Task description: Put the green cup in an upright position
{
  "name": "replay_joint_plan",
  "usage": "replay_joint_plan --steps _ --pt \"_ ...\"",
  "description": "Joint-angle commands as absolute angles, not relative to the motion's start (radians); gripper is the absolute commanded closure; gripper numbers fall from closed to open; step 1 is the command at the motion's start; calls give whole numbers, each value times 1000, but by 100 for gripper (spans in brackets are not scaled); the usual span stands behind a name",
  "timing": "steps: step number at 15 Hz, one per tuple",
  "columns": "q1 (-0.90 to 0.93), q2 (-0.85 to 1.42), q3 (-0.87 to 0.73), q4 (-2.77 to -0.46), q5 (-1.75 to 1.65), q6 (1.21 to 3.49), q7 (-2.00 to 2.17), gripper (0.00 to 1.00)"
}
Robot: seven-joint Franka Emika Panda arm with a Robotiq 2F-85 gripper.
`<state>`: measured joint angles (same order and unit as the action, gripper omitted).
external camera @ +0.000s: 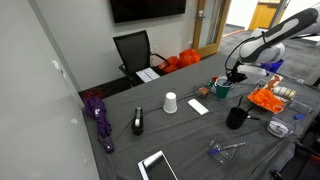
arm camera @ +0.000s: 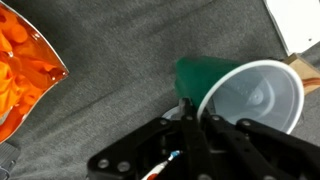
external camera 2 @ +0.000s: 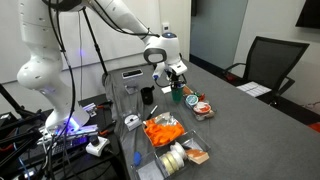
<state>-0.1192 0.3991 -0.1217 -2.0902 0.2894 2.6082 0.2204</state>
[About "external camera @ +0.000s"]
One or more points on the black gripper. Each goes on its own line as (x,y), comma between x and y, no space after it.
(237,76)

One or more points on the green plastic cup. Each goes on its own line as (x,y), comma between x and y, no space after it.
(222,91)

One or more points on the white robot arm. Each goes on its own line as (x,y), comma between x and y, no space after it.
(266,43)

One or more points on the white paper cup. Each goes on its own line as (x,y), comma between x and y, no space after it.
(170,103)

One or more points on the black utensil in mug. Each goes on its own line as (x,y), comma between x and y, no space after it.
(240,101)

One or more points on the small green red item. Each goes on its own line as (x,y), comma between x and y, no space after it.
(212,82)

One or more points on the bag of orange shreds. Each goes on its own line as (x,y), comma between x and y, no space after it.
(265,100)

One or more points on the small brown orange block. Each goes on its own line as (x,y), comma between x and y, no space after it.
(204,91)

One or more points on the orange brown snack package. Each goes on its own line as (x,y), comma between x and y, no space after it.
(274,81)

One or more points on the blue bin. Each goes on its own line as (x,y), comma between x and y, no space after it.
(275,66)

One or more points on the clear plastic tray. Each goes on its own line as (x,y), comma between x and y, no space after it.
(197,90)

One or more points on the black mug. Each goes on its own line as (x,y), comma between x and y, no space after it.
(236,119)

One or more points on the black white marker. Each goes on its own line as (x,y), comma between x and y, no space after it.
(254,117)

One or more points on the white rectangular box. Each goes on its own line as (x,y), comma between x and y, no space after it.
(198,106)

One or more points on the orange plastic bag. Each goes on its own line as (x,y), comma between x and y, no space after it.
(170,65)
(189,57)

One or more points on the white tape roll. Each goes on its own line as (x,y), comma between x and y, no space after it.
(277,126)

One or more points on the wooden framed glass door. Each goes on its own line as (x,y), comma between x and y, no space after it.
(196,26)

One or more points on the clear container with roll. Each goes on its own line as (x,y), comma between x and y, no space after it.
(281,126)

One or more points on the plain wooden door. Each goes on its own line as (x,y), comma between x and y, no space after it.
(263,15)

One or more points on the large clear organiser box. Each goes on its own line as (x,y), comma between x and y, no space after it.
(300,106)

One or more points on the small blue item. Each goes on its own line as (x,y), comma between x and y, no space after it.
(299,116)

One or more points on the small clear plastic box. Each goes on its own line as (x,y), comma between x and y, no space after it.
(226,156)

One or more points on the grey tablecloth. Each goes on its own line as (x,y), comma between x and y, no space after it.
(173,136)

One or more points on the white paper sheet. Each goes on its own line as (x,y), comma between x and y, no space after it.
(147,75)

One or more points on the black mesh office chair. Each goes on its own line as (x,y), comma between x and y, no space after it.
(133,50)

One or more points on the white framed tablet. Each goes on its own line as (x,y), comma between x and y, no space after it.
(158,166)

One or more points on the purple folded umbrella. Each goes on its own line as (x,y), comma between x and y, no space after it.
(98,116)

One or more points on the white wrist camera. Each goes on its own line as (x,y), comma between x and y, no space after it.
(251,70)

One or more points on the black wall television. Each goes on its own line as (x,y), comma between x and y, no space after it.
(146,10)

